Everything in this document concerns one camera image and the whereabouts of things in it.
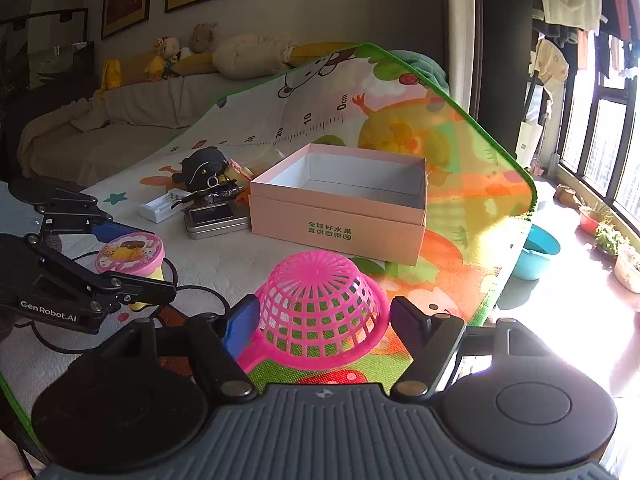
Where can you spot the black plush toy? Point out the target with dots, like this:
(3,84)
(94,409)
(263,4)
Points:
(202,169)

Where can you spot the yellow doll on sofa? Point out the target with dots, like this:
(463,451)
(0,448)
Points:
(168,52)

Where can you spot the pink plastic basket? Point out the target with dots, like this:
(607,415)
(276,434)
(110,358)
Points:
(317,311)

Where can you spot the white flower pot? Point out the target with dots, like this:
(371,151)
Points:
(626,269)

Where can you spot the grey covered sofa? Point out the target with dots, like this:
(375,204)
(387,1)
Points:
(87,141)

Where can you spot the red flower pot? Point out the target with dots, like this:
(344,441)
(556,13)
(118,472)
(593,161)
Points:
(590,219)

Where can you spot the colourful cartoon play mat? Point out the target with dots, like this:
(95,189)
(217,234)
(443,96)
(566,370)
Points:
(130,408)

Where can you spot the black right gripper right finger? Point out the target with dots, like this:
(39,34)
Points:
(431,341)

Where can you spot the pink cardboard box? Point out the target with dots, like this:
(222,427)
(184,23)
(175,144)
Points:
(364,203)

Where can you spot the white battery charger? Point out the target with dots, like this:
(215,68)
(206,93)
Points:
(163,207)

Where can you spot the blue plastic basin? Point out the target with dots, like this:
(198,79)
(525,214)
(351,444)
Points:
(539,249)

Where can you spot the yellow toy cup pink lid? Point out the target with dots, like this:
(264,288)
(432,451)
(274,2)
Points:
(139,253)

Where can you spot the doll keychain with bell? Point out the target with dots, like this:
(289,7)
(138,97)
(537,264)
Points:
(242,175)

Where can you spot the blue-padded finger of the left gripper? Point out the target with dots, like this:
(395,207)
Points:
(66,212)

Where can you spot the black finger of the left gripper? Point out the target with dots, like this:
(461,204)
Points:
(120,284)

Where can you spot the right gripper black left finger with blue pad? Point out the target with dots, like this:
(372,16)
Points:
(215,345)

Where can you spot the silver metal tin case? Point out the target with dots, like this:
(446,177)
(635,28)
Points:
(215,220)

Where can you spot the beige plush toy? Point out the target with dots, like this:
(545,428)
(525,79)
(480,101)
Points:
(239,57)

